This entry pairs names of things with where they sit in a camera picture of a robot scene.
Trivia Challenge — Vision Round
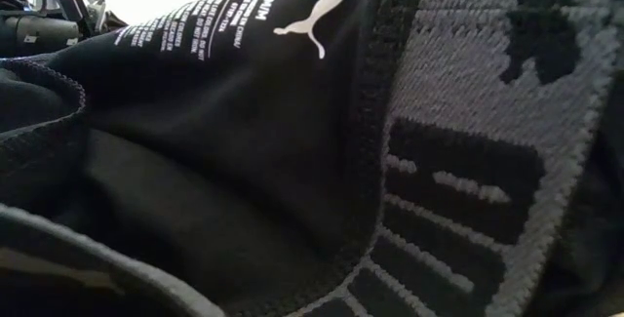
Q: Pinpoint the black briefs grey logo waistband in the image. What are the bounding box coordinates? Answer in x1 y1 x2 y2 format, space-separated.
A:
0 0 624 317

